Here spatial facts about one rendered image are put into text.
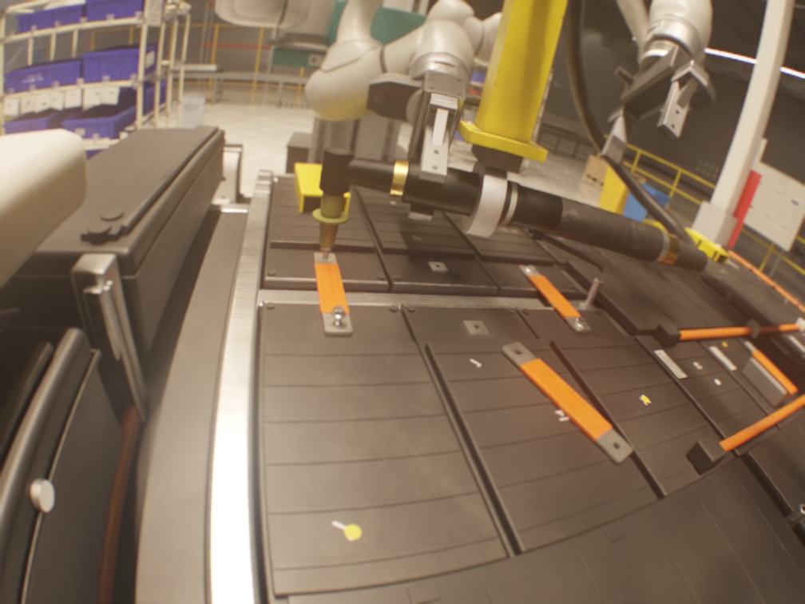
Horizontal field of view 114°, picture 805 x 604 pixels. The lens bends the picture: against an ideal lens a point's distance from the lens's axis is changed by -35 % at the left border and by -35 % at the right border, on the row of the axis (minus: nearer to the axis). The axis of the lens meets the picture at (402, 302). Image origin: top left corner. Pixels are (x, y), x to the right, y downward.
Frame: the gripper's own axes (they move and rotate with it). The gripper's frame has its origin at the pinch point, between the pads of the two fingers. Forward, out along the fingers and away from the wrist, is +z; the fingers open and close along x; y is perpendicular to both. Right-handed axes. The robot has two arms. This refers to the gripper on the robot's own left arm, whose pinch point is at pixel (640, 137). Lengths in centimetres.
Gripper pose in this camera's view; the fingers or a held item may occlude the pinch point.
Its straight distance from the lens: 57.9
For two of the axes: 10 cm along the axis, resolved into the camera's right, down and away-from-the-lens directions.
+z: -5.0, 8.6, 0.0
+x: 0.8, 0.5, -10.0
